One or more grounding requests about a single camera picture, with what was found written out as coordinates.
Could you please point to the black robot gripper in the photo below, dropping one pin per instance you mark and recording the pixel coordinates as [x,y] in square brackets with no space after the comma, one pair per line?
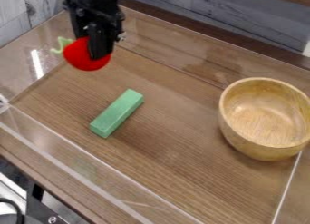
[106,17]

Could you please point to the red plush strawberry toy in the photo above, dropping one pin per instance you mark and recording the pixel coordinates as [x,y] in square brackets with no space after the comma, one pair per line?
[74,51]

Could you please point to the green rectangular block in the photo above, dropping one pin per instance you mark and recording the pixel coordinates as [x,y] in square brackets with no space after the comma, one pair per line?
[113,117]

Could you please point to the light wooden bowl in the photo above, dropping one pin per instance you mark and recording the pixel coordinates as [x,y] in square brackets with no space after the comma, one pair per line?
[265,118]

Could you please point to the black metal table clamp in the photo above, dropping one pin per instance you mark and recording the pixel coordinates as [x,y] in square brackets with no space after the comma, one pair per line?
[38,210]

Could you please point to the clear acrylic tray wall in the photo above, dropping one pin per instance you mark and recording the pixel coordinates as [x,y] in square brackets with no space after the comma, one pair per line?
[165,170]

